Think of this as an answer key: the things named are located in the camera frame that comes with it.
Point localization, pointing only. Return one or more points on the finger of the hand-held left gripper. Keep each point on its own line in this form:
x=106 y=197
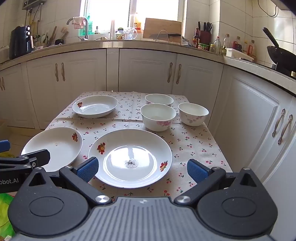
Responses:
x=4 y=146
x=39 y=157

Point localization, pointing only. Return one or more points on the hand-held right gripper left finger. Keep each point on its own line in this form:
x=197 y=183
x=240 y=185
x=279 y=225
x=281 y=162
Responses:
x=87 y=168

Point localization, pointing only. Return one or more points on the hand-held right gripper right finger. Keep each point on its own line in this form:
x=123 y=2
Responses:
x=197 y=171

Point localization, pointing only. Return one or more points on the large white fruit-print plate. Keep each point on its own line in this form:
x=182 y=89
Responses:
x=138 y=143

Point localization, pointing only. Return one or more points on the deep white fruit-print plate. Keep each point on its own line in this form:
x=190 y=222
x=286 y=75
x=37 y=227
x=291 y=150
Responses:
x=97 y=106

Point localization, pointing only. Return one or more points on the green plastic bag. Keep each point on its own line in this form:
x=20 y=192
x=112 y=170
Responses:
x=5 y=208

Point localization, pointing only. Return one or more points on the white pink-floral bowl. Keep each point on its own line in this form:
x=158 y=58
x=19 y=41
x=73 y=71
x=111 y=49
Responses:
x=193 y=115
x=157 y=120

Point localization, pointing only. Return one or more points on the cherry print tablecloth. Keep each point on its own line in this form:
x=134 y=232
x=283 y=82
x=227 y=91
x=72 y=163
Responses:
x=129 y=111

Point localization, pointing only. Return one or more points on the small black bowl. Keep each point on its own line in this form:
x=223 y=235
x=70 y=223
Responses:
x=59 y=41

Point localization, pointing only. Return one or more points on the wooden spatula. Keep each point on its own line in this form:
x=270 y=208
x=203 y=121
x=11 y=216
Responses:
x=53 y=33

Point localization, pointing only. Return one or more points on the white plastic tray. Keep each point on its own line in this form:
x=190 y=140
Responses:
x=238 y=55

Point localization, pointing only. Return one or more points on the wooden brush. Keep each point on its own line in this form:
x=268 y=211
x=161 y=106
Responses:
x=64 y=32

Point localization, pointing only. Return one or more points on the white plastic bag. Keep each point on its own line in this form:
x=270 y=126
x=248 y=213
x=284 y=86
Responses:
x=186 y=41

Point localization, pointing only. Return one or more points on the clear condiment bottle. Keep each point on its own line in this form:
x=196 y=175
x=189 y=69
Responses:
x=226 y=42

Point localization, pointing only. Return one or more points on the yellow liquid bottle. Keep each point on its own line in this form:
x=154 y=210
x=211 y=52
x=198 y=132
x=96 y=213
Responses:
x=245 y=47

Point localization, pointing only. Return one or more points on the dark red knife block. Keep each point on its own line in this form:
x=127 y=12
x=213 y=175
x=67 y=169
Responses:
x=204 y=38

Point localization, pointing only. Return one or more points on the red liquid bottle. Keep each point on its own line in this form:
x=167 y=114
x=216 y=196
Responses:
x=237 y=44

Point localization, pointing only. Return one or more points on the beige kitchen countertop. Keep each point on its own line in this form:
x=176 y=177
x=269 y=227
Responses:
x=138 y=44

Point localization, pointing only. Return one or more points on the pink liquid bottle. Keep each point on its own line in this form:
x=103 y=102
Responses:
x=252 y=47

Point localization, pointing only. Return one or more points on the metal kitchen faucet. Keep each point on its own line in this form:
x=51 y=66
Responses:
x=86 y=30

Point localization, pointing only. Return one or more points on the pink dish cloth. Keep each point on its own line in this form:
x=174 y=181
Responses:
x=77 y=22

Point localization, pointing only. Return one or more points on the green dish soap bottle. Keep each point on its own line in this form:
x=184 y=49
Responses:
x=90 y=26

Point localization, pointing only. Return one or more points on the tall clear bottle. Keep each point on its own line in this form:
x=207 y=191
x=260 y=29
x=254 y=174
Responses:
x=112 y=30

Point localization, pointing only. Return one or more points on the glass pitcher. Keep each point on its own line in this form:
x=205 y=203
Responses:
x=130 y=34

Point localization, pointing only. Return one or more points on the black wok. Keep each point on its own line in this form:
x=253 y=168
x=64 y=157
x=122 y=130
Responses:
x=281 y=55

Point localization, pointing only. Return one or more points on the black scissors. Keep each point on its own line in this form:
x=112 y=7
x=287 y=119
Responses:
x=209 y=26

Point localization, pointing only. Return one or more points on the wooden cutting board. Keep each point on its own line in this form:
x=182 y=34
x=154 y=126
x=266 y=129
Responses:
x=161 y=25

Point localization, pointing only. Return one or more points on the kitchen window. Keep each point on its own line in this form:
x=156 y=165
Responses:
x=104 y=11

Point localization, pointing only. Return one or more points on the grey wall rack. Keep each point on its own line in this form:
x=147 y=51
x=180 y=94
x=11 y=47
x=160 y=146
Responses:
x=32 y=3

